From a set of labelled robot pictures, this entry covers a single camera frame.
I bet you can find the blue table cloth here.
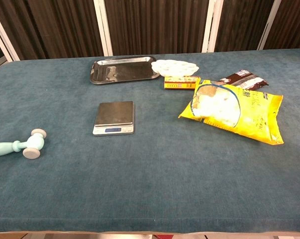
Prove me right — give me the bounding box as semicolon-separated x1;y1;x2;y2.
0;48;300;234

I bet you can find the brown white snack packet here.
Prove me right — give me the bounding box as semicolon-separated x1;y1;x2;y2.
219;69;269;91

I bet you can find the white plastic palette dish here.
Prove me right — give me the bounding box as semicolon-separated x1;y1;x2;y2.
151;59;199;77

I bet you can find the stainless steel tray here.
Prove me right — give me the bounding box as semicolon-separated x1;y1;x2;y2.
89;56;160;86

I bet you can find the digital kitchen scale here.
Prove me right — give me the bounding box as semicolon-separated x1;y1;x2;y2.
92;101;135;136

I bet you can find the white framed folding screen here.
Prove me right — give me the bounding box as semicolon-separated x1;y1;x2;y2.
0;0;300;73

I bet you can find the mint green massage roller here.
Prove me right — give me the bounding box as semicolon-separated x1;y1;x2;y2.
0;128;47;160

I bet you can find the yellow red small box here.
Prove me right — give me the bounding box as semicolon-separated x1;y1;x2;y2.
164;76;201;90

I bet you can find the yellow snack bag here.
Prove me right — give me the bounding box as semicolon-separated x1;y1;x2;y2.
178;78;285;145

